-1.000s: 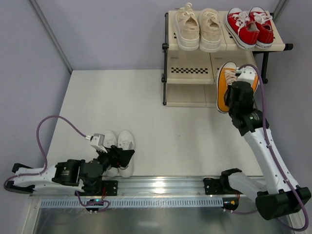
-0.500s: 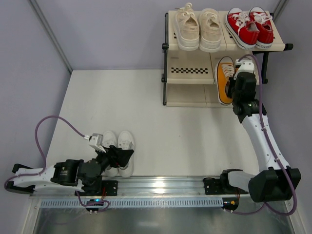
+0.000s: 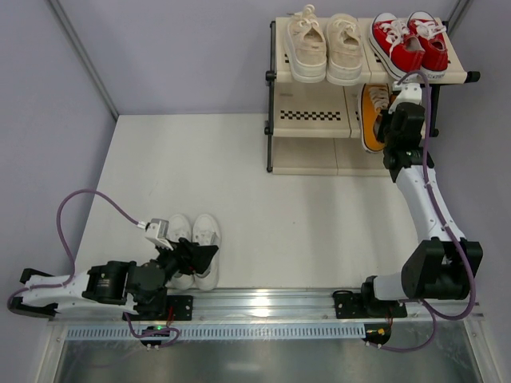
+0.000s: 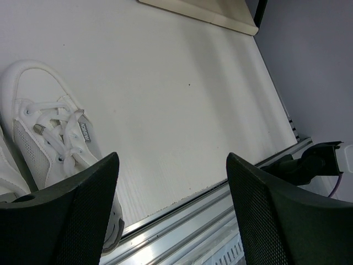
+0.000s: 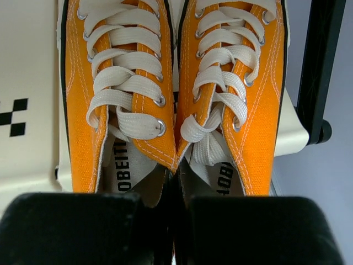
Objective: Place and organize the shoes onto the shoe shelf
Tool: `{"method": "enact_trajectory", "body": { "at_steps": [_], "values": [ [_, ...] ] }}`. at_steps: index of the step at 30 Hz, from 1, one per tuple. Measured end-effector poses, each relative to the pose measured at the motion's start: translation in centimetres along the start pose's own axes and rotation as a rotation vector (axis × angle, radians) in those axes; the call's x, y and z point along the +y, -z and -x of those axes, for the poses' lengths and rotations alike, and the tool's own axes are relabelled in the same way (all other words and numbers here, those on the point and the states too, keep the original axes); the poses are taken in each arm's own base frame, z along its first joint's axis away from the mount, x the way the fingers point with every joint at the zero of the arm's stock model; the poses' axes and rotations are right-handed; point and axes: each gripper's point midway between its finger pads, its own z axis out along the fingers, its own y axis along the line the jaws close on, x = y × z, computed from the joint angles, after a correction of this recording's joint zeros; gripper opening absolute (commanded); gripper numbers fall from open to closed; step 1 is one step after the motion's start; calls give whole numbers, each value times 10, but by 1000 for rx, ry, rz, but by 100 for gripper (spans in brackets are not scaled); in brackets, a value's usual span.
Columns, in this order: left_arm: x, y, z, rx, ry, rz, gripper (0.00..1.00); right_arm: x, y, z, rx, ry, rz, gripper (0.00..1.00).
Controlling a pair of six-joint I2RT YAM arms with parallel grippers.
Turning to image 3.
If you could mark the white sneaker left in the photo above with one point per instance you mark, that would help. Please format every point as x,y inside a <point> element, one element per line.
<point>179,227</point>

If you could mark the white sneaker right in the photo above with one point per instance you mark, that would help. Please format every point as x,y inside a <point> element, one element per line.
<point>206,232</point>

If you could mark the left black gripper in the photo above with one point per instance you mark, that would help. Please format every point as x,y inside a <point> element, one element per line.
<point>185,255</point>

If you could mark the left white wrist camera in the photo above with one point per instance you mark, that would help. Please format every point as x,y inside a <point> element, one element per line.
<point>155,231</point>

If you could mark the white sneaker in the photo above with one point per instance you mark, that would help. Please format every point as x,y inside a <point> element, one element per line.
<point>179,227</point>
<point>206,232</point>

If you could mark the red canvas sneaker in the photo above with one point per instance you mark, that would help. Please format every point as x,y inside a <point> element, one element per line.
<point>430,34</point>
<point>395,45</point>

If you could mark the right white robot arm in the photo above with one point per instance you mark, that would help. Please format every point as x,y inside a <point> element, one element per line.
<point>441,271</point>

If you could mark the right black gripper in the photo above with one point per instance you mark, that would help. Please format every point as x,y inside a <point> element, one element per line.
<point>394,125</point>

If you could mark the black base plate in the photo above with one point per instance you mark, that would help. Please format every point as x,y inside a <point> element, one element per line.
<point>178,308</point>
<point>351,305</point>

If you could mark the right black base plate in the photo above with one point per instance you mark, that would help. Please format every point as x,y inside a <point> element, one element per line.
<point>351,305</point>

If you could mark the slotted cable duct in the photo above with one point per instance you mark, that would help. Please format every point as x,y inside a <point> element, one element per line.
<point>229,332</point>

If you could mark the aluminium mounting rail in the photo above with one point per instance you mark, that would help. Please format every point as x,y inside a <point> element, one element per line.
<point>274,304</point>

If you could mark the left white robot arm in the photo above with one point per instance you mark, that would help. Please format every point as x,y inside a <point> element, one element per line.
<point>113,288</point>

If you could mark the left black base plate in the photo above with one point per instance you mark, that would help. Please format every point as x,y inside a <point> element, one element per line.
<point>178,308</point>

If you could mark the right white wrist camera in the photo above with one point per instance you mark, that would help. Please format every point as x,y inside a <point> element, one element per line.
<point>407,92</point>

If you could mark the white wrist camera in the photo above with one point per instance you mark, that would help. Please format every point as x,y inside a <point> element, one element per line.
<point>407,92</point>
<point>155,231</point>

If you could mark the beige three-tier shoe shelf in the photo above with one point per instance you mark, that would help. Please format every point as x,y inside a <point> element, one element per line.
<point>314,129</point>

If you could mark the beige lace sneaker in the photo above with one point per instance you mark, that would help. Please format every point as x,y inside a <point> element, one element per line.
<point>305,46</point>
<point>344,50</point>

